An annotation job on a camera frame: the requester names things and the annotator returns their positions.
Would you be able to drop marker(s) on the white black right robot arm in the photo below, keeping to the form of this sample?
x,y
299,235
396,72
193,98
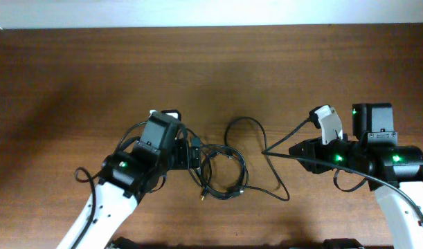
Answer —
x,y
393,173

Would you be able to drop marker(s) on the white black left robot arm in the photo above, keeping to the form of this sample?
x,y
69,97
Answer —
x,y
130,172

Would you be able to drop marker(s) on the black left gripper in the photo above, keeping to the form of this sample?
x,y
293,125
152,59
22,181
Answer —
x,y
183,162

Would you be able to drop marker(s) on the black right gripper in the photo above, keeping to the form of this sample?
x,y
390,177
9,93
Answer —
x,y
312,148

